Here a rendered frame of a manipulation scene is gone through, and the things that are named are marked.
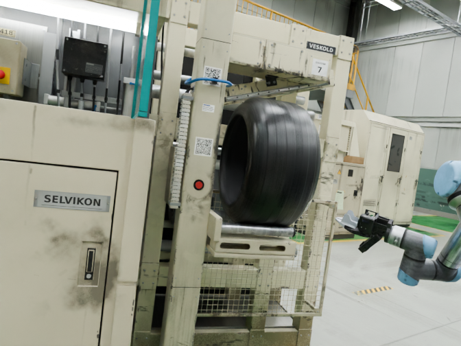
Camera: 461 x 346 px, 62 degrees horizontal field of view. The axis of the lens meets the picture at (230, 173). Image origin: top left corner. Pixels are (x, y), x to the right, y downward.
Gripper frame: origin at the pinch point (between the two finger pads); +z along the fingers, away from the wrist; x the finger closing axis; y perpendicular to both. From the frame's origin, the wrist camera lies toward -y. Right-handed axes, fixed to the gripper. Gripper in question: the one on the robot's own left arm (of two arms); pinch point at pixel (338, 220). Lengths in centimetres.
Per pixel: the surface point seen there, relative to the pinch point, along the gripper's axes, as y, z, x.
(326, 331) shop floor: -139, 17, -80
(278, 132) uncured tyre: 32.9, 27.0, 6.8
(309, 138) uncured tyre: 30.1, 17.9, -2.6
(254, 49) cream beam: 57, 65, -32
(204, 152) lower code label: 21, 54, 19
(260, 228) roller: -8.2, 27.6, 13.8
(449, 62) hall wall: -75, 121, -1266
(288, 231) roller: -10.6, 19.1, 4.2
